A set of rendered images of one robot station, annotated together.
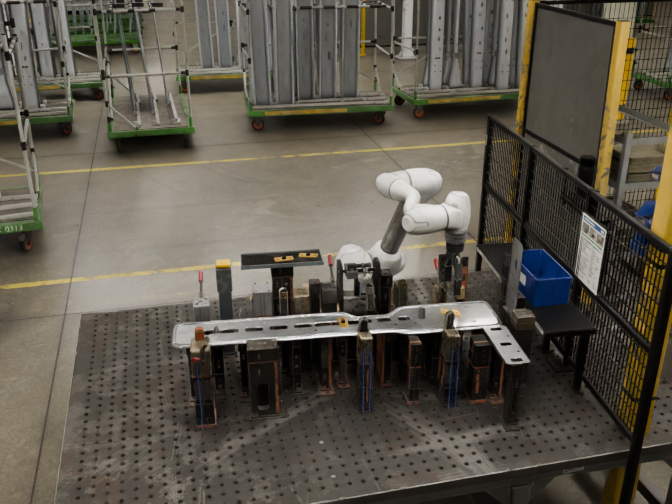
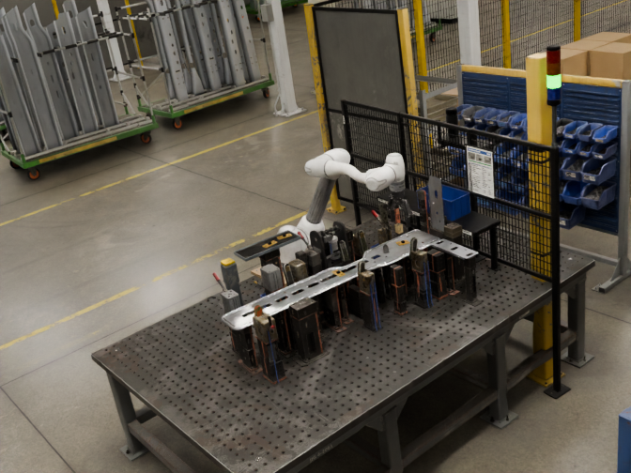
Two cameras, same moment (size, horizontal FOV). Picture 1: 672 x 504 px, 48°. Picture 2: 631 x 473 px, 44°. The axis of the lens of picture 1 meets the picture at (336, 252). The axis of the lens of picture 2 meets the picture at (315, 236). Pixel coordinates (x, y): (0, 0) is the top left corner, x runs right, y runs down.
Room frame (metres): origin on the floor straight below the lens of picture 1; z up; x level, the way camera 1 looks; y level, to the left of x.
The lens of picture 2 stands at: (-0.71, 1.53, 2.96)
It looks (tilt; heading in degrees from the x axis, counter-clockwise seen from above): 24 degrees down; 337
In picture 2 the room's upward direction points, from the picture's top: 9 degrees counter-clockwise
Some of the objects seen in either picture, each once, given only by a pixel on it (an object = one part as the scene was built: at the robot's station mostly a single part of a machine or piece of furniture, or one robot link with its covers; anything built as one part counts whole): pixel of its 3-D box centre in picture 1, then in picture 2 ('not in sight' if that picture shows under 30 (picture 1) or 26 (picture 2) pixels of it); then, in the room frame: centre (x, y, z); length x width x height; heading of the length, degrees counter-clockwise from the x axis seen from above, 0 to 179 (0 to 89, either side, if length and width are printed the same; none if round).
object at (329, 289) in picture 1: (329, 323); (316, 282); (2.97, 0.03, 0.89); 0.13 x 0.11 x 0.38; 8
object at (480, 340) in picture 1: (477, 368); (436, 274); (2.67, -0.59, 0.84); 0.11 x 0.10 x 0.28; 8
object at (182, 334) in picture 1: (338, 324); (336, 275); (2.77, -0.01, 1.00); 1.38 x 0.22 x 0.02; 98
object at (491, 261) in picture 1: (529, 284); (435, 209); (3.11, -0.89, 1.02); 0.90 x 0.22 x 0.03; 8
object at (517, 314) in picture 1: (519, 349); (454, 252); (2.76, -0.78, 0.88); 0.08 x 0.08 x 0.36; 8
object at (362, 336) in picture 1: (364, 369); (369, 299); (2.61, -0.12, 0.87); 0.12 x 0.09 x 0.35; 8
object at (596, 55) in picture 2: not in sight; (600, 95); (5.36, -4.47, 0.52); 1.20 x 0.80 x 1.05; 100
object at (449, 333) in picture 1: (448, 367); (421, 279); (2.63, -0.46, 0.87); 0.12 x 0.09 x 0.35; 8
